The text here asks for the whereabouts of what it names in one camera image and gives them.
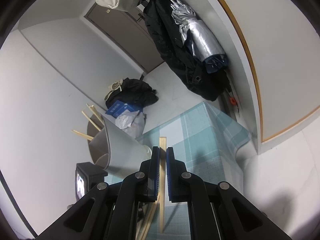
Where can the grey entrance door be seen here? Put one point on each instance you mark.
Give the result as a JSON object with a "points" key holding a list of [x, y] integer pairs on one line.
{"points": [[120, 30]]}

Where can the teal checkered tablecloth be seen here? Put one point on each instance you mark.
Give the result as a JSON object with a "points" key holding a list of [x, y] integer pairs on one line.
{"points": [[200, 135]]}

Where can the bundle of wooden chopsticks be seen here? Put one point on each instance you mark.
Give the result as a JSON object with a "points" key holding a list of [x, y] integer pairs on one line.
{"points": [[150, 217]]}

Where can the grey oval utensil holder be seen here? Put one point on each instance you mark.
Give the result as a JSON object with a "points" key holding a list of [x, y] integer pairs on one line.
{"points": [[120, 150]]}

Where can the blue cardboard box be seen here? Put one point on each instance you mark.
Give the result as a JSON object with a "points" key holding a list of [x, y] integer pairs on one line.
{"points": [[118, 108]]}

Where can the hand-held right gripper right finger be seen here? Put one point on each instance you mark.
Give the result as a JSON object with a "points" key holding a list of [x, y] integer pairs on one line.
{"points": [[170, 172]]}

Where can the black bag pile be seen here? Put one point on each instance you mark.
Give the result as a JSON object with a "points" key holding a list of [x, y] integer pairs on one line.
{"points": [[140, 92]]}

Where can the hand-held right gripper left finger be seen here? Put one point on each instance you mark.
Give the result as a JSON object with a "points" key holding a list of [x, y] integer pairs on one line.
{"points": [[156, 170]]}

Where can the cream cloth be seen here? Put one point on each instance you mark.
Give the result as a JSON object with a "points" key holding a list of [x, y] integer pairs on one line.
{"points": [[113, 88]]}

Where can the white plastic parcel bag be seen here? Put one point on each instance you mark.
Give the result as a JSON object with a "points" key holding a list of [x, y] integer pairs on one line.
{"points": [[123, 121]]}

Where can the black hanging jacket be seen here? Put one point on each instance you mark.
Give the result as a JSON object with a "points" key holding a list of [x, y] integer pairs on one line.
{"points": [[170, 45]]}

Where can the silver folded umbrella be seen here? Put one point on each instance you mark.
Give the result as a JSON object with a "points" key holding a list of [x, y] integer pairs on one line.
{"points": [[200, 42]]}

